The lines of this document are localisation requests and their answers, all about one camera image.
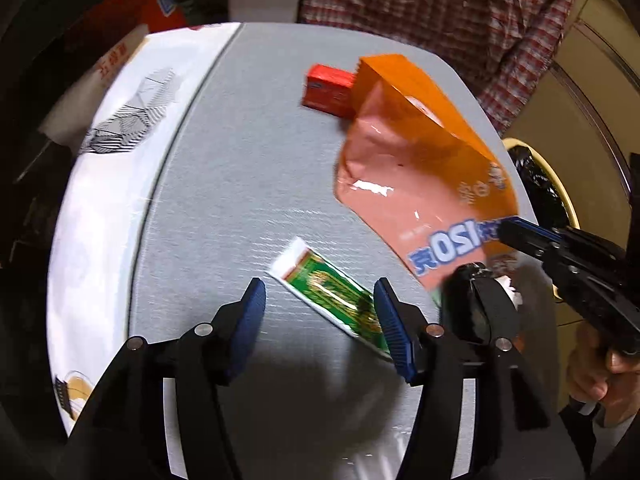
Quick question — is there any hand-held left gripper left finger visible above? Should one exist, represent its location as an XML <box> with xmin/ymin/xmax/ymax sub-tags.
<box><xmin>65</xmin><ymin>278</ymin><xmax>267</xmax><ymax>480</ymax></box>

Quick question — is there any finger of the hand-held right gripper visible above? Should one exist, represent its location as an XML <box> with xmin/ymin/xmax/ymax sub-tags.
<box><xmin>495</xmin><ymin>215</ymin><xmax>571</xmax><ymax>261</ymax></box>

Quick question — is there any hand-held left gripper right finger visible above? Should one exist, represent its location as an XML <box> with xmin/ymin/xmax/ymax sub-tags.
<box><xmin>372</xmin><ymin>277</ymin><xmax>586</xmax><ymax>480</ymax></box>

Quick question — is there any white tissue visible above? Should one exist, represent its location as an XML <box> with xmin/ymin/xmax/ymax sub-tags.
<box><xmin>492</xmin><ymin>275</ymin><xmax>523</xmax><ymax>308</ymax></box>

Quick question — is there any black bin liner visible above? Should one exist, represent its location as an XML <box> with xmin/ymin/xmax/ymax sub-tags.
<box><xmin>510</xmin><ymin>144</ymin><xmax>571</xmax><ymax>226</ymax></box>

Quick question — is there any yellow rimmed trash bin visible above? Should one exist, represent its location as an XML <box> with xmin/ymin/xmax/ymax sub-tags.
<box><xmin>502</xmin><ymin>136</ymin><xmax>581</xmax><ymax>233</ymax></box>

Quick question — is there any green and white packet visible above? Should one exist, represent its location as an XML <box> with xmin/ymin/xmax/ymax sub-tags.
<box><xmin>266</xmin><ymin>237</ymin><xmax>396</xmax><ymax>363</ymax></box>

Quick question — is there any orange snack pouch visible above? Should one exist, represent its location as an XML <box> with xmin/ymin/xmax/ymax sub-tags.
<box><xmin>334</xmin><ymin>54</ymin><xmax>521</xmax><ymax>292</ymax></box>

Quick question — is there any small red box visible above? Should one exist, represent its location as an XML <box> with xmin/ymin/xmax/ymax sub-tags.
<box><xmin>301</xmin><ymin>64</ymin><xmax>358</xmax><ymax>120</ymax></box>

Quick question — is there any person's right forearm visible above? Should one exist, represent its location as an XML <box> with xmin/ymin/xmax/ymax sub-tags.
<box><xmin>570</xmin><ymin>400</ymin><xmax>640</xmax><ymax>480</ymax></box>

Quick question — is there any person's right hand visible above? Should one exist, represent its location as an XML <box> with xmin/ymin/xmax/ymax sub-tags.
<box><xmin>567</xmin><ymin>330</ymin><xmax>640</xmax><ymax>428</ymax></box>

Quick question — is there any grey table cloth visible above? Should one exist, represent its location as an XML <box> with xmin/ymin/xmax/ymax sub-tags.
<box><xmin>122</xmin><ymin>22</ymin><xmax>558</xmax><ymax>480</ymax></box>

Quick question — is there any beige kitchen cabinet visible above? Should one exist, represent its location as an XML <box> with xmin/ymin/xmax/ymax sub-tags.
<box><xmin>500</xmin><ymin>0</ymin><xmax>640</xmax><ymax>331</ymax></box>

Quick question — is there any white printed cardboard box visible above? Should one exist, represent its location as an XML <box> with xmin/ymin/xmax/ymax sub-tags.
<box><xmin>47</xmin><ymin>22</ymin><xmax>243</xmax><ymax>436</ymax></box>

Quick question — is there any red plaid shirt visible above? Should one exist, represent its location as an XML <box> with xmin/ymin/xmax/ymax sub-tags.
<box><xmin>255</xmin><ymin>0</ymin><xmax>586</xmax><ymax>136</ymax></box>

